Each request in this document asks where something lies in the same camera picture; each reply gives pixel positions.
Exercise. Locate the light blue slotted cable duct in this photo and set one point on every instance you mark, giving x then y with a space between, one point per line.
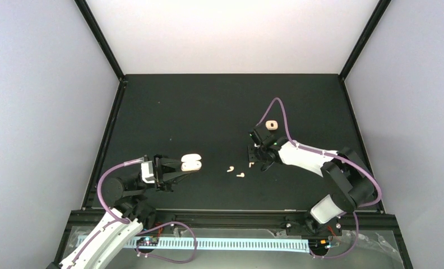
229 244

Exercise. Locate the black frame post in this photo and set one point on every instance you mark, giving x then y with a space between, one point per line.
368 30
98 34

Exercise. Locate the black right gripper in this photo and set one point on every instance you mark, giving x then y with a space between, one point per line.
251 157

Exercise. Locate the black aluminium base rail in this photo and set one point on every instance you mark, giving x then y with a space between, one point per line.
290 221

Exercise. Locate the small beige square case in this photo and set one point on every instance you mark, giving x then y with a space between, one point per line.
271 125

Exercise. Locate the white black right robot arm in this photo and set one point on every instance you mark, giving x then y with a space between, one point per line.
349 184

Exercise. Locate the black left frame post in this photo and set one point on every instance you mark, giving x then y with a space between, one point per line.
98 34

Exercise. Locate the small green circuit board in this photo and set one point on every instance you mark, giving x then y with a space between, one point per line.
147 242

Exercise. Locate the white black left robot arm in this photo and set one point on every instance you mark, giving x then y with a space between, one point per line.
120 191

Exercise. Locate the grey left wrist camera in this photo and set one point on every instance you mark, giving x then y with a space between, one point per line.
147 172

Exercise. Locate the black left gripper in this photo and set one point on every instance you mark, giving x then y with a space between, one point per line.
160 180

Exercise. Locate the black right frame post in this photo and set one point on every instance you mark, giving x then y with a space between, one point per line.
368 30

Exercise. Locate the beige earbud charging case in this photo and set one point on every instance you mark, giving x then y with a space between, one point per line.
191 162

